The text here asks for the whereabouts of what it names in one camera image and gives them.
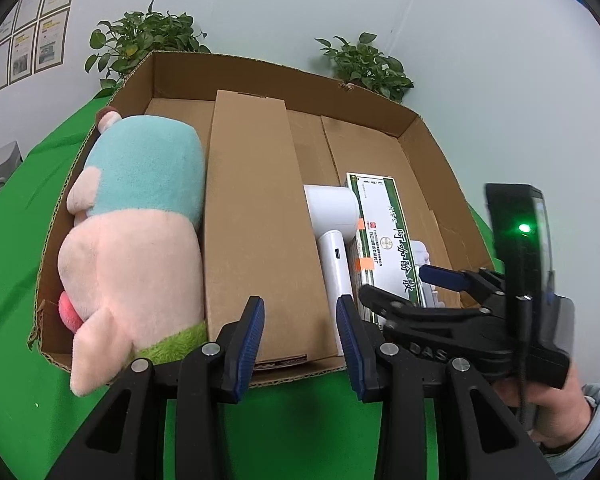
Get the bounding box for white wall hook plate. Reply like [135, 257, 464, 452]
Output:
[410, 240, 446, 308]

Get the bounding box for white green medicine box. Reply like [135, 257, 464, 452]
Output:
[346, 172, 422, 308]

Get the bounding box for white hair dryer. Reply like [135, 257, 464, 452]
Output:
[303, 184, 358, 356]

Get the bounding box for long brown cardboard box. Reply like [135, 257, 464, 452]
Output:
[204, 90, 337, 363]

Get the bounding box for pink teal plush pig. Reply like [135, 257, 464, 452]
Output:
[57, 106, 207, 396]

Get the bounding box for person's right hand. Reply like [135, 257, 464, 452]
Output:
[492, 361, 594, 451]

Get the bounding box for grey blue right sleeve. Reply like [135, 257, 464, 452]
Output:
[541, 384, 600, 479]

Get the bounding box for large open cardboard tray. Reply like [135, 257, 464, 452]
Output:
[26, 50, 496, 388]

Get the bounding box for right potted green plant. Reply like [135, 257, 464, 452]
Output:
[315, 32, 414, 103]

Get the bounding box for potted green plant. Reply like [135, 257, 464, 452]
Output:
[84, 0, 211, 98]
[315, 32, 414, 103]

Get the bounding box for left potted green plant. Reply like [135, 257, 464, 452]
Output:
[84, 0, 211, 98]

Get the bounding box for framed certificates on wall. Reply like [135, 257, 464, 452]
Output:
[0, 0, 72, 91]

